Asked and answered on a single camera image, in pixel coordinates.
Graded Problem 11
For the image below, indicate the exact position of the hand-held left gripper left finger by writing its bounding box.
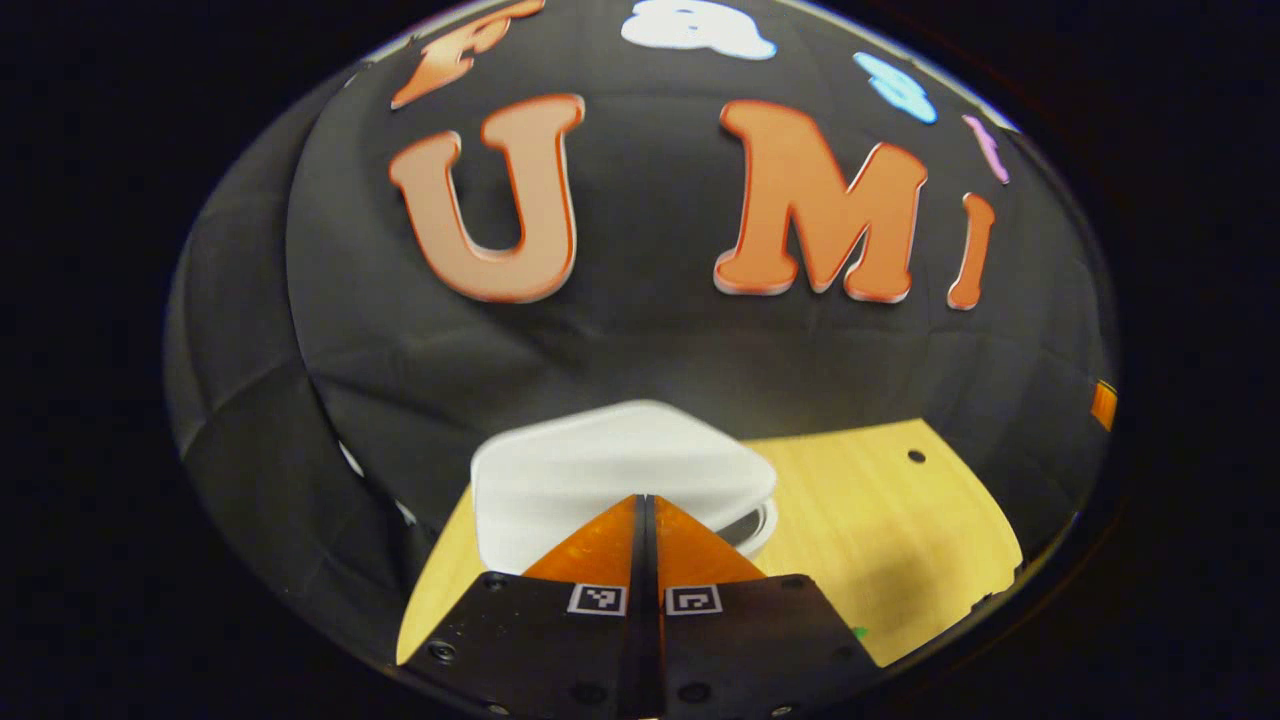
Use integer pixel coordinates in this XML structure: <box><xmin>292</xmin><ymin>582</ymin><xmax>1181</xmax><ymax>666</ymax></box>
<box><xmin>400</xmin><ymin>494</ymin><xmax>649</xmax><ymax>720</ymax></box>

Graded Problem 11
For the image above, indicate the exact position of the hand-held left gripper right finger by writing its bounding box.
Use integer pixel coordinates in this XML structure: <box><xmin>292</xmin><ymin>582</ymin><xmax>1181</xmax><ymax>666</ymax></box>
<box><xmin>648</xmin><ymin>495</ymin><xmax>883</xmax><ymax>720</ymax></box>

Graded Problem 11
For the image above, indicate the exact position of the white desktop garbage bin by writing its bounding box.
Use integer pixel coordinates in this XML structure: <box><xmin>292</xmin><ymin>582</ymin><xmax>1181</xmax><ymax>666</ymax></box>
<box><xmin>470</xmin><ymin>400</ymin><xmax>779</xmax><ymax>576</ymax></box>

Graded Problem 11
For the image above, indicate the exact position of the wooden desktop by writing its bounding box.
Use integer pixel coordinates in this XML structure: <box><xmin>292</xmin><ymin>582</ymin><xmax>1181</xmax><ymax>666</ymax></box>
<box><xmin>397</xmin><ymin>418</ymin><xmax>1024</xmax><ymax>669</ymax></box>

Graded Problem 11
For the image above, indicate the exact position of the black backdrop cloth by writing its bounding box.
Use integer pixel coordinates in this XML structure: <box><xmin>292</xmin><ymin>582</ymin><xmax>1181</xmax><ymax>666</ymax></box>
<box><xmin>165</xmin><ymin>0</ymin><xmax>1119</xmax><ymax>651</ymax></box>

